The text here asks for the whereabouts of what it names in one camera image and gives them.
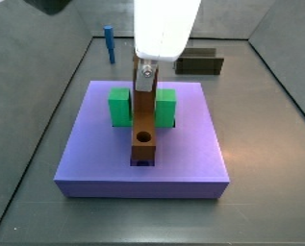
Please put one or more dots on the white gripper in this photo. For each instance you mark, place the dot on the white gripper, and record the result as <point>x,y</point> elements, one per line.
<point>162,26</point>

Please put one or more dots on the brown T-shaped block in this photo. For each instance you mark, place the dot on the brown T-shaped block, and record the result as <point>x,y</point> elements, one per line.
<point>143,131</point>

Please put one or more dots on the dark grey fixture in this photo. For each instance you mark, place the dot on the dark grey fixture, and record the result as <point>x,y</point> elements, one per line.
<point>198,61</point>

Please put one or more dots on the blue peg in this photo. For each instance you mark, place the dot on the blue peg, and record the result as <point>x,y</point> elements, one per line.
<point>110,42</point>

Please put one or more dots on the green U-shaped block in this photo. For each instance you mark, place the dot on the green U-shaped block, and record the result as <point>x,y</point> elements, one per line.
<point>119,106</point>

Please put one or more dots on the purple base block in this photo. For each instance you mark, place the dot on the purple base block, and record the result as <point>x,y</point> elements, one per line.
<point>188,170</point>

